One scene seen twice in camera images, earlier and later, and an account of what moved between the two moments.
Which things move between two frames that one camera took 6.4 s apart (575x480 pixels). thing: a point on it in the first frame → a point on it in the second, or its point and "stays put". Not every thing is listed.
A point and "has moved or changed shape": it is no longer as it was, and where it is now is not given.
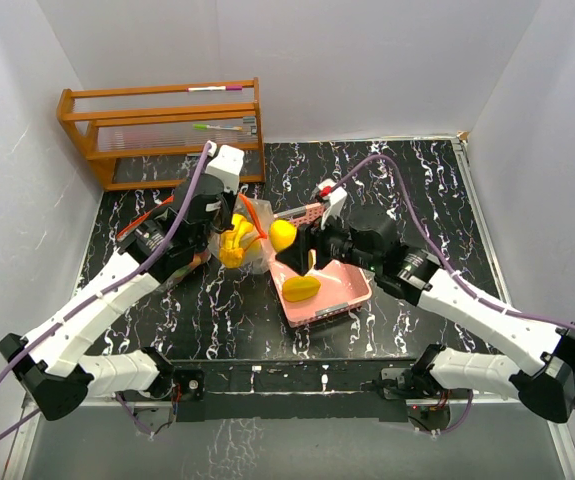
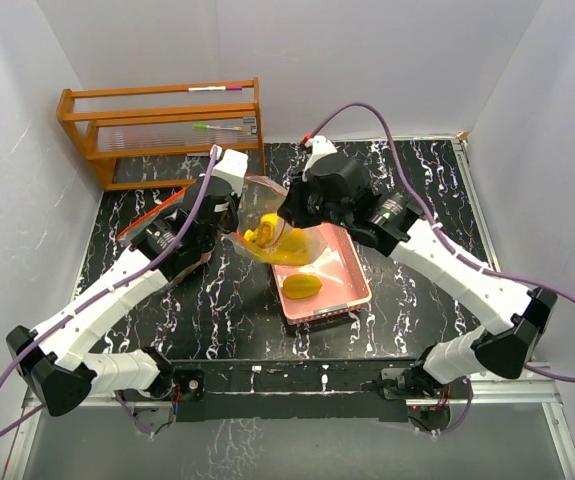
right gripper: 309,237 → 291,209
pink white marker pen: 215,88 stays put
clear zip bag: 260,214 has moved or changed shape
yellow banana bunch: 231,254 → 263,234
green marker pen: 206,126 stays put
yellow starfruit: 297,288 stays put
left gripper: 229,197 stays put
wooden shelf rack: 170,121 stays put
